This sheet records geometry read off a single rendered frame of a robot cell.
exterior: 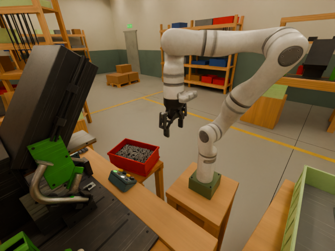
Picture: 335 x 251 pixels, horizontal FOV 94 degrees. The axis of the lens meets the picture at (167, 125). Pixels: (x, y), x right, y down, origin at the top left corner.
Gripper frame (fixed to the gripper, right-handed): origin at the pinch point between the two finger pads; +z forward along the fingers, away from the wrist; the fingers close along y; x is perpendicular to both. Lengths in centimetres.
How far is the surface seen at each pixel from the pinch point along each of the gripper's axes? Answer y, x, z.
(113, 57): -569, -882, 45
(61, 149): 29.9, -39.0, 8.7
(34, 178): 42, -35, 13
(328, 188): -58, 63, 43
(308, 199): -45, 56, 45
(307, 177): -59, 54, 41
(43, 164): 38, -35, 10
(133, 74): -409, -522, 93
